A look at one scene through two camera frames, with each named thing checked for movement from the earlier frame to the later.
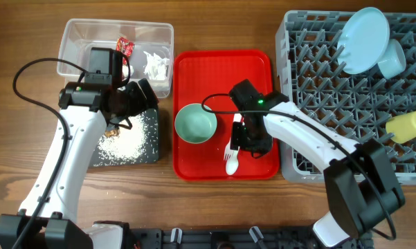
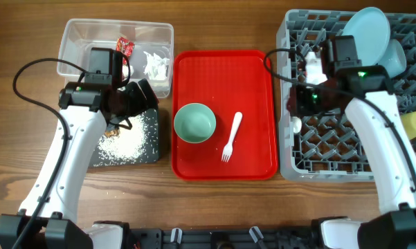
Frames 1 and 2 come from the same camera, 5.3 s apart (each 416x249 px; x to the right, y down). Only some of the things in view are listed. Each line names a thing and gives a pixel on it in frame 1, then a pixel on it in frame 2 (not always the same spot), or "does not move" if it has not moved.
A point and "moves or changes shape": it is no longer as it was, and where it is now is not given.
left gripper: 140,102 does not move
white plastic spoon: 232,164 moves or changes shape
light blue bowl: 393,61 does not move
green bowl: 194,124 does not move
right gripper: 237,139 → 297,104
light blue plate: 363,41 does not move
